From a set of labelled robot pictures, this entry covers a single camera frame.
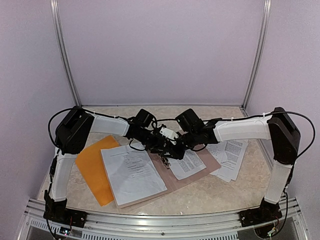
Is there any right aluminium frame post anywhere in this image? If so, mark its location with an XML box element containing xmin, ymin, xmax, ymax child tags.
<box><xmin>241</xmin><ymin>0</ymin><xmax>272</xmax><ymax>110</ymax></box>

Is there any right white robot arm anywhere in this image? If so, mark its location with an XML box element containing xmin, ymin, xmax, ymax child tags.
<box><xmin>169</xmin><ymin>107</ymin><xmax>301</xmax><ymax>222</ymax></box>

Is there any white printed sheet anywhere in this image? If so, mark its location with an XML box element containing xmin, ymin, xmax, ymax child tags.
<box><xmin>206</xmin><ymin>142</ymin><xmax>227</xmax><ymax>163</ymax></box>
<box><xmin>100</xmin><ymin>143</ymin><xmax>168</xmax><ymax>208</ymax></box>

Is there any white printed sheet dense text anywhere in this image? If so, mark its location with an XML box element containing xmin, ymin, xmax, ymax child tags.
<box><xmin>210</xmin><ymin>140</ymin><xmax>248</xmax><ymax>183</ymax></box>

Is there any orange folder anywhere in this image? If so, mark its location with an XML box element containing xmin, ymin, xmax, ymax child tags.
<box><xmin>75</xmin><ymin>135</ymin><xmax>120</xmax><ymax>207</ymax></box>

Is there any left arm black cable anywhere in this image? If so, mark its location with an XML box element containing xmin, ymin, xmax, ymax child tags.
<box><xmin>47</xmin><ymin>105</ymin><xmax>181</xmax><ymax>153</ymax></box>

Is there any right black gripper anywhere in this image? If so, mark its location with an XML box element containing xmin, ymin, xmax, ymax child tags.
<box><xmin>160</xmin><ymin>129</ymin><xmax>198</xmax><ymax>160</ymax></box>

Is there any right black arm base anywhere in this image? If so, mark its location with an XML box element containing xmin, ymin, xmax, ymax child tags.
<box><xmin>238</xmin><ymin>197</ymin><xmax>283</xmax><ymax>227</ymax></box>

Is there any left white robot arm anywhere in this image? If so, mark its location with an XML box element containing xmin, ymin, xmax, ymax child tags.
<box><xmin>44</xmin><ymin>106</ymin><xmax>178</xmax><ymax>223</ymax></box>

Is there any pink-brown file folder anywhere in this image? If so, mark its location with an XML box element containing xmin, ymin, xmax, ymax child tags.
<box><xmin>112</xmin><ymin>149</ymin><xmax>221</xmax><ymax>208</ymax></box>

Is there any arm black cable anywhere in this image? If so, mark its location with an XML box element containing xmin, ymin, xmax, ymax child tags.
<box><xmin>199</xmin><ymin>111</ymin><xmax>316</xmax><ymax>161</ymax></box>
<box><xmin>47</xmin><ymin>105</ymin><xmax>181</xmax><ymax>153</ymax></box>

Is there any aluminium frame post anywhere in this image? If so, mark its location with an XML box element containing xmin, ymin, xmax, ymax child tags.
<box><xmin>49</xmin><ymin>0</ymin><xmax>82</xmax><ymax>107</ymax></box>
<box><xmin>241</xmin><ymin>0</ymin><xmax>272</xmax><ymax>110</ymax></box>

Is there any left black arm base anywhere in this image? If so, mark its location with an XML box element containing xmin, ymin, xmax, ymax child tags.
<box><xmin>43</xmin><ymin>194</ymin><xmax>88</xmax><ymax>228</ymax></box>

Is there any metal folder clip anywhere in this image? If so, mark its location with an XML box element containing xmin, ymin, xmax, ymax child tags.
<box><xmin>159</xmin><ymin>154</ymin><xmax>171</xmax><ymax>169</ymax></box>

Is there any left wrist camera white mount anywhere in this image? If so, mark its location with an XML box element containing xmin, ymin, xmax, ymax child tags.
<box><xmin>159</xmin><ymin>126</ymin><xmax>179</xmax><ymax>141</ymax></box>

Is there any left aluminium frame post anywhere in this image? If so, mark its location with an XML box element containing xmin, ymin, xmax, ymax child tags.
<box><xmin>49</xmin><ymin>0</ymin><xmax>82</xmax><ymax>107</ymax></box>

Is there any white sheet dense English text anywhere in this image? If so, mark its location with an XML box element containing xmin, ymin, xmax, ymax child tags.
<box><xmin>168</xmin><ymin>150</ymin><xmax>207</xmax><ymax>180</ymax></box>

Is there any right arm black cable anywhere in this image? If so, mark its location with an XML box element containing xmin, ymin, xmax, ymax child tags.
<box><xmin>199</xmin><ymin>111</ymin><xmax>316</xmax><ymax>161</ymax></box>

